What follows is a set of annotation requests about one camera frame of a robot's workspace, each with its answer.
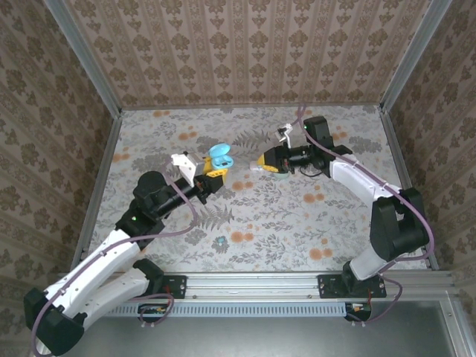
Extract light blue earbud charging case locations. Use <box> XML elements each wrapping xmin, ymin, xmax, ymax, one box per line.
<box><xmin>208</xmin><ymin>143</ymin><xmax>239</xmax><ymax>170</ymax></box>

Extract black electronics box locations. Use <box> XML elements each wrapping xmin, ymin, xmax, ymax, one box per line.
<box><xmin>138</xmin><ymin>303</ymin><xmax>167</xmax><ymax>318</ymax></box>
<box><xmin>344</xmin><ymin>303</ymin><xmax>373</xmax><ymax>321</ymax></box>

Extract grey metal panel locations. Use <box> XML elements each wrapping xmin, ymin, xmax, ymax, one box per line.
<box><xmin>83</xmin><ymin>315</ymin><xmax>447</xmax><ymax>357</ymax></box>

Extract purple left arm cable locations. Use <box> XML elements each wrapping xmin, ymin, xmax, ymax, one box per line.
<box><xmin>30</xmin><ymin>163</ymin><xmax>199</xmax><ymax>354</ymax></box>

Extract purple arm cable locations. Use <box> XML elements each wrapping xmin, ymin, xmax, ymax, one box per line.
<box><xmin>30</xmin><ymin>163</ymin><xmax>199</xmax><ymax>354</ymax></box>
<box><xmin>293</xmin><ymin>103</ymin><xmax>436</xmax><ymax>328</ymax></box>

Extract aluminium table side rail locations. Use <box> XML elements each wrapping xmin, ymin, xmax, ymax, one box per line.
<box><xmin>70</xmin><ymin>109</ymin><xmax>123</xmax><ymax>272</ymax></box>
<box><xmin>379</xmin><ymin>107</ymin><xmax>440</xmax><ymax>271</ymax></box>

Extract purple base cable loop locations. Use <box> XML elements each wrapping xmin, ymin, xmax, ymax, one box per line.
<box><xmin>138</xmin><ymin>289</ymin><xmax>175</xmax><ymax>329</ymax></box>

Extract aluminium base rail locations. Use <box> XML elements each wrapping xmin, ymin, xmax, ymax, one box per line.
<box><xmin>59</xmin><ymin>272</ymin><xmax>455</xmax><ymax>302</ymax></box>

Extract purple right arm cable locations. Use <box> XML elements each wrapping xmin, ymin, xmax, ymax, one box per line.
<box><xmin>293</xmin><ymin>103</ymin><xmax>436</xmax><ymax>328</ymax></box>

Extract aluminium frame post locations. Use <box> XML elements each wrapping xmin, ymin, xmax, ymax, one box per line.
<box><xmin>379</xmin><ymin>0</ymin><xmax>453</xmax><ymax>112</ymax></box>
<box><xmin>41</xmin><ymin>0</ymin><xmax>123</xmax><ymax>117</ymax></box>

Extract grey slotted cable duct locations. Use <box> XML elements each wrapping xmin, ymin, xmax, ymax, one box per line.
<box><xmin>107</xmin><ymin>301</ymin><xmax>369</xmax><ymax>318</ymax></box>

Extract aluminium frame strut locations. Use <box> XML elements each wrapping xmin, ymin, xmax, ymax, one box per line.
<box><xmin>440</xmin><ymin>299</ymin><xmax>469</xmax><ymax>357</ymax></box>

